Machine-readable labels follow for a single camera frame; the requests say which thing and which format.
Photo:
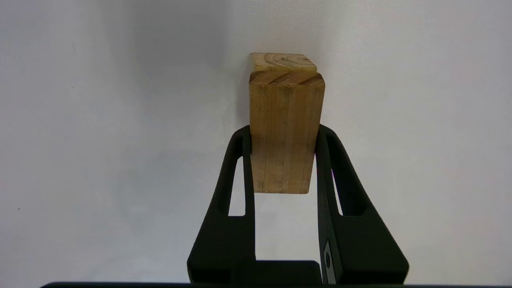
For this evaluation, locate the rectangular wooden building block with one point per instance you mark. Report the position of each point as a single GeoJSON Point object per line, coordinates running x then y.
{"type": "Point", "coordinates": [286, 132]}

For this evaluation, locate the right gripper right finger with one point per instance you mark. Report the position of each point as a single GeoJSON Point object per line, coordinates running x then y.
{"type": "Point", "coordinates": [360, 248]}

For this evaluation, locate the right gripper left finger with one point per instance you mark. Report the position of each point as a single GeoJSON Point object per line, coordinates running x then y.
{"type": "Point", "coordinates": [220, 248]}

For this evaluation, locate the arched wooden building block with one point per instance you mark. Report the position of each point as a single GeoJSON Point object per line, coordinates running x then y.
{"type": "Point", "coordinates": [280, 62]}

